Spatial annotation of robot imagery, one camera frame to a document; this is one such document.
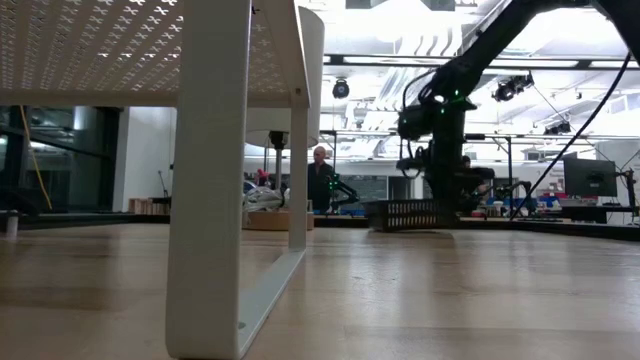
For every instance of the person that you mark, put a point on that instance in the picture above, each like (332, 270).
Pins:
(482, 175)
(320, 185)

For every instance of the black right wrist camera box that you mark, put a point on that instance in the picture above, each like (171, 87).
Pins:
(415, 122)

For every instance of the black mesh basket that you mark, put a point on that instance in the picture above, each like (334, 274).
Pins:
(400, 215)

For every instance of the black background rig frame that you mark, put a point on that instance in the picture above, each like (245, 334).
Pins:
(509, 155)

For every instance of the black ceiling spotlight cluster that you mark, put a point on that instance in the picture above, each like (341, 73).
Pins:
(510, 89)

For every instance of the black aluminium table frame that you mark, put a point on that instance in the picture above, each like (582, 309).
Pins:
(550, 227)

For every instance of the round black overhead camera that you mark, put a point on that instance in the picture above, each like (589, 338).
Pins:
(341, 89)

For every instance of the black overhead rig bar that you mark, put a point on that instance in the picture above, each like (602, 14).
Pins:
(375, 60)

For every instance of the small white post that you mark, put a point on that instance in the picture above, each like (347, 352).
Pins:
(11, 226)

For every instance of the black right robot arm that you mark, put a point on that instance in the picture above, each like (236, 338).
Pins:
(495, 35)

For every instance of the wooden slat crate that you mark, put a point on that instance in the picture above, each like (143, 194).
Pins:
(147, 206)

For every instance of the black background robot arm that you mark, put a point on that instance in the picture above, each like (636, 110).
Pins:
(345, 190)
(525, 187)

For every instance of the black background desk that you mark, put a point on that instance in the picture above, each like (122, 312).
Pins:
(600, 212)

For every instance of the dark computer monitor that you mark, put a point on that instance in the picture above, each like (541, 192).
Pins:
(590, 177)

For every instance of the white perforated metal shelf riser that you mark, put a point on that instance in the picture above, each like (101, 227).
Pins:
(207, 200)

